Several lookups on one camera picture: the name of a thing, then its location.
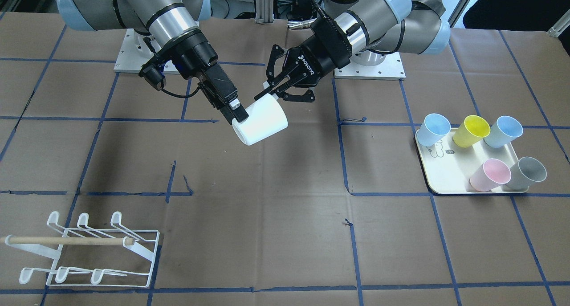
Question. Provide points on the pink plastic cup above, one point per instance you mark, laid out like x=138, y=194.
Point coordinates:
x=491, y=174

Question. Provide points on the cream bunny tray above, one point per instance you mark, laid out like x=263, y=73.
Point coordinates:
x=448, y=167

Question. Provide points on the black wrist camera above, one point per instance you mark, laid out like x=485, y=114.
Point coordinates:
x=152, y=72

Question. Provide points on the grey plastic cup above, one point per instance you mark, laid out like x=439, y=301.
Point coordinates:
x=526, y=172

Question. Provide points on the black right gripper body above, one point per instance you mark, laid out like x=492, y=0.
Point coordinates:
x=197, y=55

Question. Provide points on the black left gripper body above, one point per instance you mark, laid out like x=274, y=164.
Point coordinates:
x=317, y=52

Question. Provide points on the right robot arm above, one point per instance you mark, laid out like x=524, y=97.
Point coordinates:
x=171, y=33

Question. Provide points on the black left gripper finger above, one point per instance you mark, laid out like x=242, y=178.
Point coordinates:
x=307, y=97
x=276, y=53

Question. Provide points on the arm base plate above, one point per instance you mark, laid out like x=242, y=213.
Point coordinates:
x=369, y=65
x=133, y=53

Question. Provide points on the light blue plastic cup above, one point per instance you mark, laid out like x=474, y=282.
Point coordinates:
x=434, y=127

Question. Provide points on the white wire cup rack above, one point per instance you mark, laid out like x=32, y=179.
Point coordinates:
x=128, y=267

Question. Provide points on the yellow plastic cup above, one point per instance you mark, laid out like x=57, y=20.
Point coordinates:
x=472, y=130

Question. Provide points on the wooden rack dowel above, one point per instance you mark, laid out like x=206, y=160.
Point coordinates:
x=18, y=240

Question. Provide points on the white plastic cup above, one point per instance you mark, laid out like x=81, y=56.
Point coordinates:
x=265, y=118

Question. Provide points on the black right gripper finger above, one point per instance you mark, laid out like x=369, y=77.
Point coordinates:
x=227, y=111
x=237, y=111

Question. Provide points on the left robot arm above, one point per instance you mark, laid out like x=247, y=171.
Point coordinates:
x=378, y=26

